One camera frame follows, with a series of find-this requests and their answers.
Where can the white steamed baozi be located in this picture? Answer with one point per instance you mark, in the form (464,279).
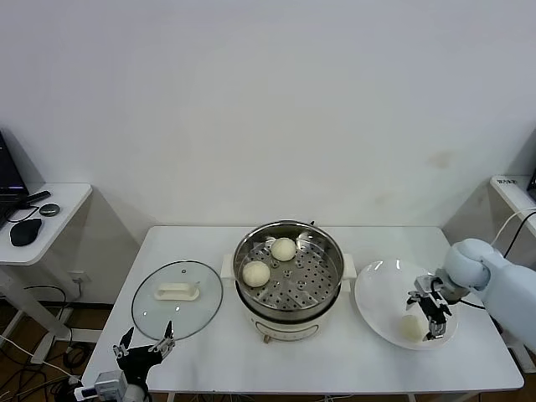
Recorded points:
(409,328)
(282,250)
(256,274)

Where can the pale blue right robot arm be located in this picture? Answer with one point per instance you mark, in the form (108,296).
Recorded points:
(502,285)

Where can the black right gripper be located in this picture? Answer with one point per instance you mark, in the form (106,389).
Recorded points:
(435,307)

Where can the round dark grey puck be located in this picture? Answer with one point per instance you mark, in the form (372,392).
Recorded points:
(49,209)

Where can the large white plate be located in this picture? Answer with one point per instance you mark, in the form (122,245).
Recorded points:
(377,293)

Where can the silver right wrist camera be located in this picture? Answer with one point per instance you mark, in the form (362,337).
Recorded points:
(425,285)

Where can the black bar-shaped device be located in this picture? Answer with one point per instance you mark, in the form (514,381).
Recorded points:
(37,197)

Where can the white side table with laptop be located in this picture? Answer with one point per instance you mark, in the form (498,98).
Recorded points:
(63,197)

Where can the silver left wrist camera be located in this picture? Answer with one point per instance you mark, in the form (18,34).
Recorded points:
(109,383)

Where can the white wall outlet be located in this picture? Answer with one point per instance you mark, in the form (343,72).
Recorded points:
(77,277)

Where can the black laptop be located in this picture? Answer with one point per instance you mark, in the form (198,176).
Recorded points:
(8,167)

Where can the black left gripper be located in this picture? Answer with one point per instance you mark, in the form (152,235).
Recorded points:
(140,358)

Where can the dark electronic device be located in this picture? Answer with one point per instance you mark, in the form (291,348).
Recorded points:
(533,180)

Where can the white side table with label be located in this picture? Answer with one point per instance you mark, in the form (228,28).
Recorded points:
(508,194)

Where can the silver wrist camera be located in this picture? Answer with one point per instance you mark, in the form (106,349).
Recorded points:
(109,383)
(425,285)

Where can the black computer mouse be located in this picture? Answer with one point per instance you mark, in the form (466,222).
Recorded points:
(25,232)

